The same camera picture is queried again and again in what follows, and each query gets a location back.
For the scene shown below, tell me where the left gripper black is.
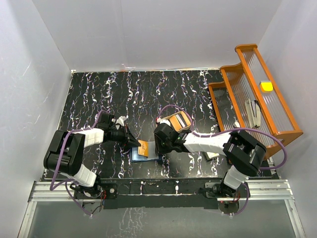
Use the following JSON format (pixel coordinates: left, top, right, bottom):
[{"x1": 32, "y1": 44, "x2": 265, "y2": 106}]
[{"x1": 109, "y1": 124, "x2": 141, "y2": 149}]

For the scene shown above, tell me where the blue leather card holder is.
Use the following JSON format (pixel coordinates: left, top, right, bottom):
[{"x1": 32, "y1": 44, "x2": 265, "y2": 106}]
[{"x1": 130, "y1": 140, "x2": 162, "y2": 162}]

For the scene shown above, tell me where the beige oval card tray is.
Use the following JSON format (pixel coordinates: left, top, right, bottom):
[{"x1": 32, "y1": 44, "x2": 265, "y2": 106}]
[{"x1": 162, "y1": 111, "x2": 192, "y2": 132}]

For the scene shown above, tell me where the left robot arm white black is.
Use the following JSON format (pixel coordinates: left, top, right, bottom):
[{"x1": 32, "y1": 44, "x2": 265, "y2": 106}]
[{"x1": 44, "y1": 111, "x2": 141, "y2": 198}]

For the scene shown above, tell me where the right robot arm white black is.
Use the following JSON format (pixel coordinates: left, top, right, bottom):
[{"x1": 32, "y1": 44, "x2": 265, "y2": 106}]
[{"x1": 154, "y1": 123, "x2": 266, "y2": 197}]

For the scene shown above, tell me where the stack of credit cards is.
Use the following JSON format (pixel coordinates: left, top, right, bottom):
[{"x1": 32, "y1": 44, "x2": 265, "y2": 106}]
[{"x1": 168, "y1": 113, "x2": 190, "y2": 131}]

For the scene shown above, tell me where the white small carton box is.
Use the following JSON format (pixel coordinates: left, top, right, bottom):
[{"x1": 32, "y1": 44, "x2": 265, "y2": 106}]
[{"x1": 203, "y1": 152, "x2": 219, "y2": 161}]

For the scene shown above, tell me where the white item on lower shelf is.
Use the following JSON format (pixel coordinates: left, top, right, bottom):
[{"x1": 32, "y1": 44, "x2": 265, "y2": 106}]
[{"x1": 234, "y1": 121, "x2": 241, "y2": 128}]

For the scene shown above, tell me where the orange wooden tiered shelf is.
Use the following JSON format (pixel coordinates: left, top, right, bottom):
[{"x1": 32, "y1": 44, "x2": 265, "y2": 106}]
[{"x1": 208, "y1": 44, "x2": 303, "y2": 158}]

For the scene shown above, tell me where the yellow sticky note block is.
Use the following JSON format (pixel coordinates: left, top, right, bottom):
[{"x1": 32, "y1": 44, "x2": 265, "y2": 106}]
[{"x1": 259, "y1": 81, "x2": 274, "y2": 93}]

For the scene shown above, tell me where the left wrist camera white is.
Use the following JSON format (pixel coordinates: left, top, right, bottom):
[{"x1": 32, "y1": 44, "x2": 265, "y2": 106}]
[{"x1": 115, "y1": 116, "x2": 127, "y2": 129}]

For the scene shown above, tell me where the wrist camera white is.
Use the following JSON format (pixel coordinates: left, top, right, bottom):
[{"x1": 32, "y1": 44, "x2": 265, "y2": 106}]
[
  {"x1": 156, "y1": 118, "x2": 170, "y2": 125},
  {"x1": 115, "y1": 116, "x2": 127, "y2": 129}
]

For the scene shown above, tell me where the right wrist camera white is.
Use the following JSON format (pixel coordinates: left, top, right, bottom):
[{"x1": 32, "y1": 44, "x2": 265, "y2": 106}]
[{"x1": 156, "y1": 118, "x2": 170, "y2": 125}]

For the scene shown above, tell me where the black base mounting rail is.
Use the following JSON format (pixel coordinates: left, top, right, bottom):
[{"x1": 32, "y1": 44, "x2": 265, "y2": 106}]
[{"x1": 74, "y1": 173, "x2": 251, "y2": 211}]

